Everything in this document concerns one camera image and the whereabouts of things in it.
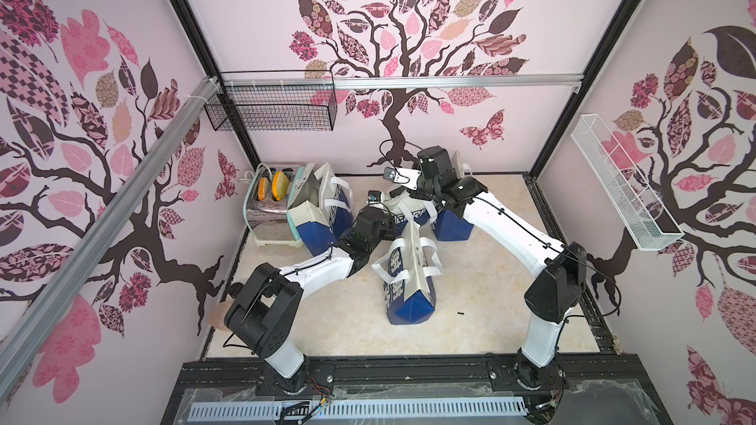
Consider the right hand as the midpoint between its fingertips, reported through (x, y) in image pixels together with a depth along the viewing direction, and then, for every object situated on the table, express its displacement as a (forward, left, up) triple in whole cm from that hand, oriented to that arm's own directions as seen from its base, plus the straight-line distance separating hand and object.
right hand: (418, 168), depth 82 cm
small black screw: (-31, -12, -30) cm, 45 cm away
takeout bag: (-6, +5, -9) cm, 12 cm away
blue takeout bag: (-11, +27, -3) cm, 30 cm away
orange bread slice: (+1, +48, -8) cm, 49 cm away
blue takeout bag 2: (-27, +5, -8) cm, 29 cm away
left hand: (-7, +9, -15) cm, 19 cm away
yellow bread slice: (+3, +44, -10) cm, 45 cm away
